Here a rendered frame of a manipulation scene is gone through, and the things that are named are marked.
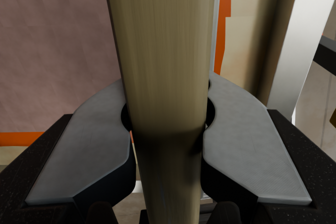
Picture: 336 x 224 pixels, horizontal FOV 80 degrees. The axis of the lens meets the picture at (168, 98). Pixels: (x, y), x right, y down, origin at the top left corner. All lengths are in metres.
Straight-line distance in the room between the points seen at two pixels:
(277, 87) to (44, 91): 0.32
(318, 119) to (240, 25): 1.65
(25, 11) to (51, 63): 0.07
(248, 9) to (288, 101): 0.12
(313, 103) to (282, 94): 1.48
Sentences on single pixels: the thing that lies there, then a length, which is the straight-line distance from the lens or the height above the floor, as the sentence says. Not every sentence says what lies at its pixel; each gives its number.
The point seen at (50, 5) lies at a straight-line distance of 0.29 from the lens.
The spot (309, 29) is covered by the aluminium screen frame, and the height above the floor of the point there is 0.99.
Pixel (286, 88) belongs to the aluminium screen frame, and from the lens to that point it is 0.28.
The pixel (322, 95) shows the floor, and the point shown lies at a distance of 1.75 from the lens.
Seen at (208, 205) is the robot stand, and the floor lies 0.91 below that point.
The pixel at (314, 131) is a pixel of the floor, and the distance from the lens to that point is 1.95.
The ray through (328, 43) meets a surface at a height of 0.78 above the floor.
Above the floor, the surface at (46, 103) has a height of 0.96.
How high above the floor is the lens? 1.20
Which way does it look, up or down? 57 degrees down
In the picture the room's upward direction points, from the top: 177 degrees counter-clockwise
